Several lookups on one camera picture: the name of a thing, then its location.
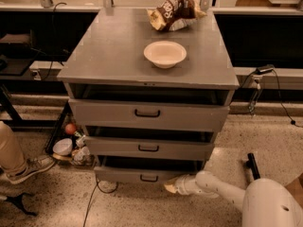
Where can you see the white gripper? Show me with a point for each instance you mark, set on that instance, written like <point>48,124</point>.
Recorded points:
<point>182,183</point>

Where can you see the grey bottom drawer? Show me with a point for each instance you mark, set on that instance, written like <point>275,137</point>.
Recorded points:
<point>143,170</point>

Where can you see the grey drawer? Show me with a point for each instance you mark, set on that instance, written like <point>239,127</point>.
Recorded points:
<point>143,170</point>
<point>152,149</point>
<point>141,115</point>

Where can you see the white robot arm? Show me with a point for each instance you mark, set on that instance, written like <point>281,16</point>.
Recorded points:
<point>264,203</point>

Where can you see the grey middle drawer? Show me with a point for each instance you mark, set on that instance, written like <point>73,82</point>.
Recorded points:
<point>152,149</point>

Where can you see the grey drawer cabinet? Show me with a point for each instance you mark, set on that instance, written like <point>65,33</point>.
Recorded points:
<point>109,64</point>

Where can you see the grey top drawer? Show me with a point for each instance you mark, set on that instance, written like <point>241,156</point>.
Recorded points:
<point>141,115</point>

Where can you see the black metal bar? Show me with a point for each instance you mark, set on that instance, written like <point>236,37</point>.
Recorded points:
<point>252,164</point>

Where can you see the crumpled white wrapper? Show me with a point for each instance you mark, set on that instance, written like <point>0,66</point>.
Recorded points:
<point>81,156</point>

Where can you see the white bowl in basket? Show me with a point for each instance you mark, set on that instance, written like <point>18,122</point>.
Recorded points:
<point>63,147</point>

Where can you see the red apple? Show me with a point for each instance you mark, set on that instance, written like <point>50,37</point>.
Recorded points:
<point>70,129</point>

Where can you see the white bowl on cabinet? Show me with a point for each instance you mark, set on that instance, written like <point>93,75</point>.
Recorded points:
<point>165,54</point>

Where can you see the black power adapter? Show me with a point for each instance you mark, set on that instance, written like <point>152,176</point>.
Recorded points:
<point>265,69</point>

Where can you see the black stand foot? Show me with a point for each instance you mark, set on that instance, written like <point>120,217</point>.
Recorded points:
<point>17,201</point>

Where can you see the person leg in khaki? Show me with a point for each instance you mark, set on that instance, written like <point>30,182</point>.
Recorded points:
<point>12,158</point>

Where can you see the brown chip bag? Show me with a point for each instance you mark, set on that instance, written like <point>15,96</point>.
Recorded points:
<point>174,15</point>

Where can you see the black wire basket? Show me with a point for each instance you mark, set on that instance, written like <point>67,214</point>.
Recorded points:
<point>59,134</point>

